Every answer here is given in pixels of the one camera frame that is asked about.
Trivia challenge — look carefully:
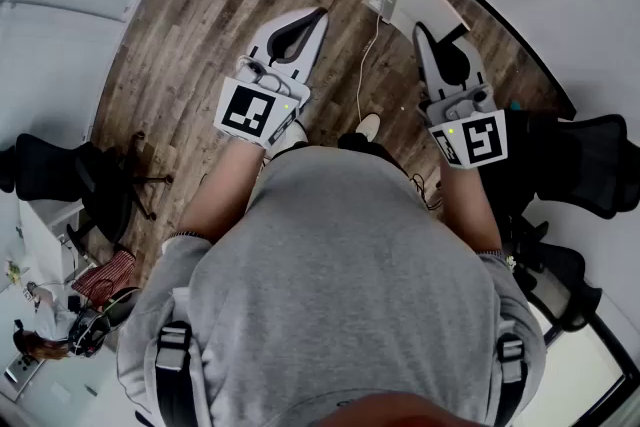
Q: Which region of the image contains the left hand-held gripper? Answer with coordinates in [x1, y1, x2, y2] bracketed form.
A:
[213, 7, 330, 151]

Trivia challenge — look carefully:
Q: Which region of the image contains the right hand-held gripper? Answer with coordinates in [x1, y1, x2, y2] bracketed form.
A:
[411, 20, 509, 172]

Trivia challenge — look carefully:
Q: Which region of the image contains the person's left forearm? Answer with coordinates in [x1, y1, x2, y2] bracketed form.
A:
[177, 137, 269, 244]

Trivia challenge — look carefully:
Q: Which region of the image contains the person's right forearm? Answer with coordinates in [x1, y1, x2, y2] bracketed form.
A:
[438, 159, 503, 254]

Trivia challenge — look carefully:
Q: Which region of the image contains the person's left white shoe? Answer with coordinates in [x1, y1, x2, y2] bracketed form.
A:
[273, 117, 310, 153]

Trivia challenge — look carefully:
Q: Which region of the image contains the person's white shoe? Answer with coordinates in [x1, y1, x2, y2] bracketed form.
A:
[273, 117, 310, 153]
[354, 113, 382, 142]

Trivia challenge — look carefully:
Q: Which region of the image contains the person's right white shoe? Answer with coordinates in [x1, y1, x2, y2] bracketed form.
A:
[354, 113, 382, 142]

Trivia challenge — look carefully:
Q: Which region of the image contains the black mesh office chair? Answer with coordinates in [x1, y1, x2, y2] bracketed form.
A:
[0, 130, 175, 257]
[508, 214, 604, 334]
[499, 109, 629, 221]

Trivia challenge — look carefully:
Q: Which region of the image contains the person's gray sweatshirt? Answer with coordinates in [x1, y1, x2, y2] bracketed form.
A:
[115, 145, 547, 427]

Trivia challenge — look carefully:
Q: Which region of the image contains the red checkered bag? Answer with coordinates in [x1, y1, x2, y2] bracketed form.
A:
[72, 250, 137, 304]

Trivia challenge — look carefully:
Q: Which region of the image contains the white cabinet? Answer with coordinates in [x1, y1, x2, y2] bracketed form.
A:
[18, 198, 87, 287]

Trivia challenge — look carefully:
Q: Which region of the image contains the person's face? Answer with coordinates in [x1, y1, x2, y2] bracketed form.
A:
[319, 392, 501, 427]

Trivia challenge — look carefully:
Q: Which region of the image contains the white power strip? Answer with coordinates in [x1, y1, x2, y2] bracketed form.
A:
[3, 348, 42, 387]

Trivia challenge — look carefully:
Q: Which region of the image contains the white cable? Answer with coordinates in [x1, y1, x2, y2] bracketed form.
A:
[355, 9, 382, 124]

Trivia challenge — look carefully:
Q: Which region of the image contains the black cable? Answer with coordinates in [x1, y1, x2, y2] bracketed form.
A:
[407, 172, 444, 212]

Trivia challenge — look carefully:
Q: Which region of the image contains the gray black harness strap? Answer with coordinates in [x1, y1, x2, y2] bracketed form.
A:
[153, 320, 197, 427]
[496, 332, 529, 427]

